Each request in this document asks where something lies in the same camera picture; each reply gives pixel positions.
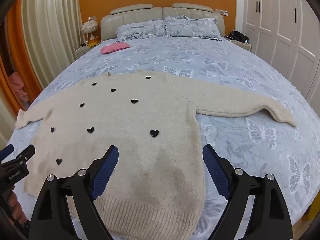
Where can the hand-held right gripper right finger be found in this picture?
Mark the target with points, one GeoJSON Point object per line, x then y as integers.
{"type": "Point", "coordinates": [216, 172]}

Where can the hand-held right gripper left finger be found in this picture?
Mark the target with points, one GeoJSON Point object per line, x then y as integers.
{"type": "Point", "coordinates": [105, 175]}

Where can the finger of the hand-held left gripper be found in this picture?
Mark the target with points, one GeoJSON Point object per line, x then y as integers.
{"type": "Point", "coordinates": [23, 153]}
{"type": "Point", "coordinates": [6, 151]}

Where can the cream sweater with black hearts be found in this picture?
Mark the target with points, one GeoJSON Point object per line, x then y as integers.
{"type": "Point", "coordinates": [140, 120]}

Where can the pink clothes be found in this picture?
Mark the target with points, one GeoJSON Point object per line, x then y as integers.
{"type": "Point", "coordinates": [18, 86]}

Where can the person's left hand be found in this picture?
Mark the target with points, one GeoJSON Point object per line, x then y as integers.
{"type": "Point", "coordinates": [17, 210]}

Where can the cream curtain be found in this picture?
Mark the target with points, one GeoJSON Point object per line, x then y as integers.
{"type": "Point", "coordinates": [7, 122]}
{"type": "Point", "coordinates": [55, 30]}

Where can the orange curtain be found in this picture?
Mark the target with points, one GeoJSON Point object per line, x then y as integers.
{"type": "Point", "coordinates": [15, 42]}

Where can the bed with butterfly duvet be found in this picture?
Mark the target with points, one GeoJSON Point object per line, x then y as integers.
{"type": "Point", "coordinates": [200, 62]}

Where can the beige nightstand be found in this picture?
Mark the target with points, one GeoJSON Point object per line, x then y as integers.
{"type": "Point", "coordinates": [243, 46]}
{"type": "Point", "coordinates": [83, 52]}

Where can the pink small pillow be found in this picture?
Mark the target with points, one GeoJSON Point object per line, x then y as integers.
{"type": "Point", "coordinates": [113, 48]}

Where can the yellow box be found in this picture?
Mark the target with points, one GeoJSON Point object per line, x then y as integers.
{"type": "Point", "coordinates": [93, 43]}

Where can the black bag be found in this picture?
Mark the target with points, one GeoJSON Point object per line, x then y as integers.
{"type": "Point", "coordinates": [238, 37]}

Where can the white feather lamp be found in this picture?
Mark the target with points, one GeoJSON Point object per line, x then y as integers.
{"type": "Point", "coordinates": [90, 26]}

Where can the blue floral pillow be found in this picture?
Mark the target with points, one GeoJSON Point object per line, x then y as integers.
{"type": "Point", "coordinates": [140, 30]}
{"type": "Point", "coordinates": [192, 27]}

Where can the white wardrobe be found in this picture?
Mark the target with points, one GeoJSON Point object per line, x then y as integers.
{"type": "Point", "coordinates": [280, 30]}

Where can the beige padded headboard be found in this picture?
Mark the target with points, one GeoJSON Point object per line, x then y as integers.
{"type": "Point", "coordinates": [135, 13]}

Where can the wall switch panel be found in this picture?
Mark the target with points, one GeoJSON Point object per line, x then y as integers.
{"type": "Point", "coordinates": [222, 12]}

